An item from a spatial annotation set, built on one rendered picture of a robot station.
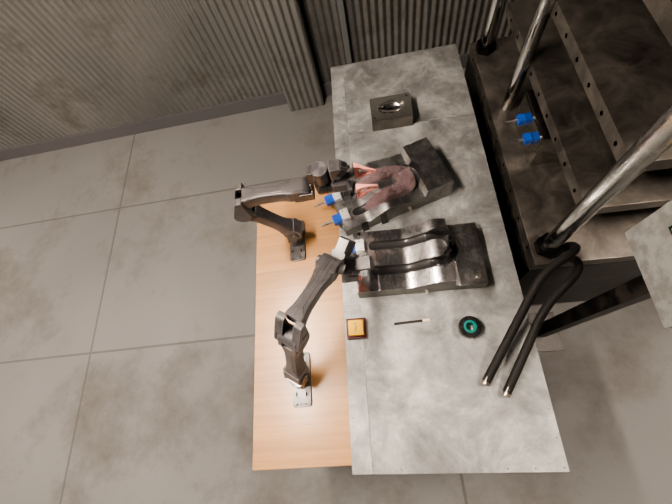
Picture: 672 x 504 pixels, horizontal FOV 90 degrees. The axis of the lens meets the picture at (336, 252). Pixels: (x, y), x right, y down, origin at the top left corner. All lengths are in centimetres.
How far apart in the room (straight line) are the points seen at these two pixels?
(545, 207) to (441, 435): 101
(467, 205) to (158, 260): 228
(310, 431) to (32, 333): 258
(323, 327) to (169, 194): 214
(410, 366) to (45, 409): 259
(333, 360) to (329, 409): 18
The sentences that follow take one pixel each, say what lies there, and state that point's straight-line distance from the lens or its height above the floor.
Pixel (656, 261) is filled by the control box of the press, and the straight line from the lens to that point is 130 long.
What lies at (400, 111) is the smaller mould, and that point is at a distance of 181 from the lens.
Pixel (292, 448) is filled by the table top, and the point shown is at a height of 80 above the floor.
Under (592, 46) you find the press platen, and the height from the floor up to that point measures 129.
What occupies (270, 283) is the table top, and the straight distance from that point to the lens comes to 154.
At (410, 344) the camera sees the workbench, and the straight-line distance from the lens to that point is 138.
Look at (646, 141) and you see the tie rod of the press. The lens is 108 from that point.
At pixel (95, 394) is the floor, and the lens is 298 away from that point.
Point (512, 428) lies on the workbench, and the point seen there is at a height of 80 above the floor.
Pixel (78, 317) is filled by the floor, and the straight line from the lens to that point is 325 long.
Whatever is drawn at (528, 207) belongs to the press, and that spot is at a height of 78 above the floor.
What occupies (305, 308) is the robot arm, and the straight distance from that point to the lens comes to 100.
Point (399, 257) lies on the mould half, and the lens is 138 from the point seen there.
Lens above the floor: 217
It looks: 66 degrees down
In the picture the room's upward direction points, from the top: 25 degrees counter-clockwise
